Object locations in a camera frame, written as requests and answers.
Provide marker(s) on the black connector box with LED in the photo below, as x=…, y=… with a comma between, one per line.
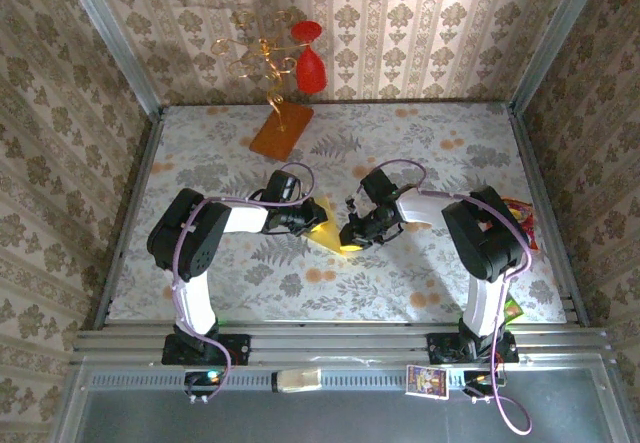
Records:
x=475, y=380
x=200, y=380

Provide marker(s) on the red and yellow snack bag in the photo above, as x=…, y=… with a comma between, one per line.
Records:
x=522, y=213

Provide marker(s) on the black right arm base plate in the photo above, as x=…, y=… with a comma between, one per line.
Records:
x=442, y=348

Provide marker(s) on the colourful card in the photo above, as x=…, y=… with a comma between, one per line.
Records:
x=427, y=382

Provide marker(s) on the grey metal shelf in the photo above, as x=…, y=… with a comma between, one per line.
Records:
x=320, y=418

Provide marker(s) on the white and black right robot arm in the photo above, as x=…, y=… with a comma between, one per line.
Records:
x=490, y=243

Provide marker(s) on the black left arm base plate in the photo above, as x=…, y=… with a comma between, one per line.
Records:
x=235, y=348

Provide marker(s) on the aluminium corner post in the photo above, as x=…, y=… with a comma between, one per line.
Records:
x=555, y=38
x=112, y=38

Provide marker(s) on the small green packet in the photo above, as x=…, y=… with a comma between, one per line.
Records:
x=512, y=309

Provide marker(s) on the yellow paper sheet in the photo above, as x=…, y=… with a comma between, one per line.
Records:
x=330, y=235

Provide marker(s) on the floral patterned table cover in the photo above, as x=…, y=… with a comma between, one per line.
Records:
x=350, y=293

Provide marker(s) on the red wine glass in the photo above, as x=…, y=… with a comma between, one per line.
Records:
x=310, y=73

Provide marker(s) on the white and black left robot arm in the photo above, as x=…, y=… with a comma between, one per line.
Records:
x=200, y=303

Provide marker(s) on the long aluminium base rail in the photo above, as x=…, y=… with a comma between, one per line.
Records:
x=340, y=343

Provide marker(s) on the aluminium side rail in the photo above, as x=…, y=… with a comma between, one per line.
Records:
x=532, y=163
x=129, y=213

